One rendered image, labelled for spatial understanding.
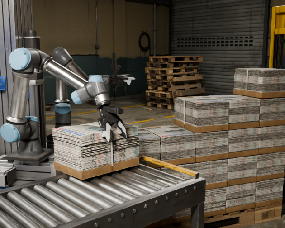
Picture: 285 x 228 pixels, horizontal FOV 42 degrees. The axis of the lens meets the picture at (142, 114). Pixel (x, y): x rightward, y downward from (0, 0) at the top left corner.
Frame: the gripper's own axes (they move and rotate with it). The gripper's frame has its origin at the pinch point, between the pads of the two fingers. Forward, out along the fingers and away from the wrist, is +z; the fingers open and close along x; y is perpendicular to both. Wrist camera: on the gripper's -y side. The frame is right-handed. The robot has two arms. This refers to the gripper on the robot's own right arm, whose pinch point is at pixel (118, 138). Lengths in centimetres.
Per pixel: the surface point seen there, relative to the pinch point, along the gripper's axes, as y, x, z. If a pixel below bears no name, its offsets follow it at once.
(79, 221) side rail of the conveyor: -15, 41, 33
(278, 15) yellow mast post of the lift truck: -2, -228, -87
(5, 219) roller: 3, 62, 22
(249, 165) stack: 37, -145, 35
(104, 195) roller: 0.4, 17.8, 24.8
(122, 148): 10.0, -8.0, 3.6
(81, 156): 10.0, 17.2, 2.9
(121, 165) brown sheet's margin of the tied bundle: 14.1, -6.9, 11.6
